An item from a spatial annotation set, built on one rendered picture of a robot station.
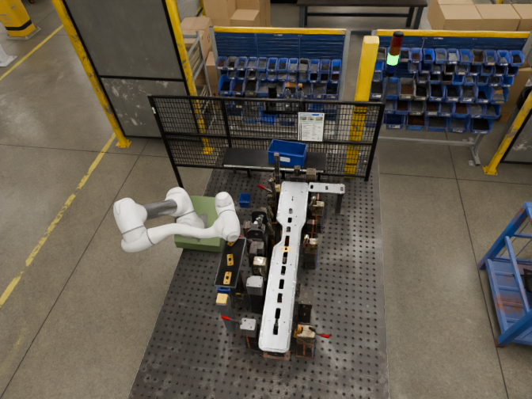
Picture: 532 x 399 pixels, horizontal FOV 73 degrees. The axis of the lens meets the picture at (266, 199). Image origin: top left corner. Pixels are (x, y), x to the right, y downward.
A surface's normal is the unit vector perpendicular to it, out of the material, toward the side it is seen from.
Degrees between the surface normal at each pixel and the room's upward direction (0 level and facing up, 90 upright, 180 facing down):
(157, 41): 90
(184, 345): 0
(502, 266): 0
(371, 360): 0
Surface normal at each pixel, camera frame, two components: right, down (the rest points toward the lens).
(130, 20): -0.18, 0.74
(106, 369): -0.06, -0.65
